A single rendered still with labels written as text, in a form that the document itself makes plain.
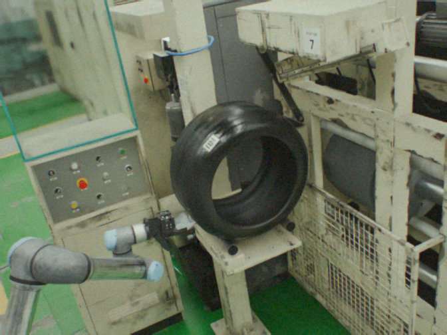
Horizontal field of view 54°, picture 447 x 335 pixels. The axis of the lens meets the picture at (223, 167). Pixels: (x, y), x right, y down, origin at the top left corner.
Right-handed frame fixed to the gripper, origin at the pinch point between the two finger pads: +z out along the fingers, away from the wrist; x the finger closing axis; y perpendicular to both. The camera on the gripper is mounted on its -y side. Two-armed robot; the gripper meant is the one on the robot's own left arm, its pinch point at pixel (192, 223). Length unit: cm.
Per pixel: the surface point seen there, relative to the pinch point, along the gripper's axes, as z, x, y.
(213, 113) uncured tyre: 13.1, 4.1, 43.6
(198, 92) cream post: 16, 26, 47
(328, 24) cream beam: 35, -36, 78
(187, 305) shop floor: 16, 70, -101
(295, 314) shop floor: 69, 25, -94
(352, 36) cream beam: 45, -36, 74
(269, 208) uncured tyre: 38.0, 3.2, -4.1
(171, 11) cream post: 7, 28, 81
